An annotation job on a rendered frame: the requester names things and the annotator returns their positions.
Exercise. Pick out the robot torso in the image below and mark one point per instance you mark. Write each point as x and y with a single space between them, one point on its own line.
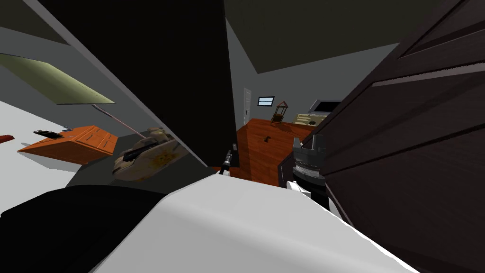
242 227

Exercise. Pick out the red flat object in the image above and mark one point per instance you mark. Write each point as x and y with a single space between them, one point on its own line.
5 138

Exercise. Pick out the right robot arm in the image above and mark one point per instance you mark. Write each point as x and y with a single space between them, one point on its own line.
312 185

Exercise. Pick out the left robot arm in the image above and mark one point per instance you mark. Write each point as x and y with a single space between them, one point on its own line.
68 227

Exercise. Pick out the white door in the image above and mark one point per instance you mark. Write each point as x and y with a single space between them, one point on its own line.
247 106

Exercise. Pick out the small window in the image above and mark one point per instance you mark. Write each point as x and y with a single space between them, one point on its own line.
266 101

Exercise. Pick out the brown rocking chair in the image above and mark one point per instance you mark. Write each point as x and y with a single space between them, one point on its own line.
279 113

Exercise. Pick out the beige armchair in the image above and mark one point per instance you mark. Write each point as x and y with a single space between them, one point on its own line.
147 159

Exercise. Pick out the beige cabinet with television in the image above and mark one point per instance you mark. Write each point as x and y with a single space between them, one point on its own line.
316 113

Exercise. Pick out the orange wooden dresser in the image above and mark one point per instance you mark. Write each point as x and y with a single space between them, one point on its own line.
79 144

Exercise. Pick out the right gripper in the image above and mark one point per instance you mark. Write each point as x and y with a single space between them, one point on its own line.
308 155

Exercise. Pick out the dark brown panelled door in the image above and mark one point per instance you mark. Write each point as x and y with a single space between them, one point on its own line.
409 151

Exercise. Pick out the olive green rug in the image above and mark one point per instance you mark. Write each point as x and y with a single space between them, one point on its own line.
53 83

